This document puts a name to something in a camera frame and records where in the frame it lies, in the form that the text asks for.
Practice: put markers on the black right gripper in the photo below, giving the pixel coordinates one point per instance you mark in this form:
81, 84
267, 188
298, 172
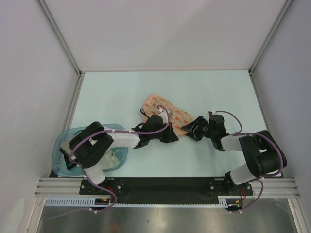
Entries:
194, 133

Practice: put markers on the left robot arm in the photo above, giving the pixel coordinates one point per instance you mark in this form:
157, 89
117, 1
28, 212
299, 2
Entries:
90, 145

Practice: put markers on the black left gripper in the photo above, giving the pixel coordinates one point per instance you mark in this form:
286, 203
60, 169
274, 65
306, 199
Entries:
170, 136

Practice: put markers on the pink mesh laundry bag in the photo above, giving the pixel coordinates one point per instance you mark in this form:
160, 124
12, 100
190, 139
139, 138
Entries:
178, 119

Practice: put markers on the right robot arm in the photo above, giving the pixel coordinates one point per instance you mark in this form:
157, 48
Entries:
263, 157

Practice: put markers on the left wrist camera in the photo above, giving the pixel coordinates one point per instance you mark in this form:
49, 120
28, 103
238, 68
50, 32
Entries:
165, 114

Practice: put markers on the grey bra in basin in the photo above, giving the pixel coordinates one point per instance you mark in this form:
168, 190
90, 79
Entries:
65, 150

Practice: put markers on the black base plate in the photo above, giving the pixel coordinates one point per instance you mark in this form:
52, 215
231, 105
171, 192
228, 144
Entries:
174, 189

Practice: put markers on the white bra in basin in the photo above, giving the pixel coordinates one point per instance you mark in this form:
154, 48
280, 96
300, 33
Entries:
111, 159

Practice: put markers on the white slotted cable duct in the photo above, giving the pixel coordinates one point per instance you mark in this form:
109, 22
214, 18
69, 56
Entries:
217, 202

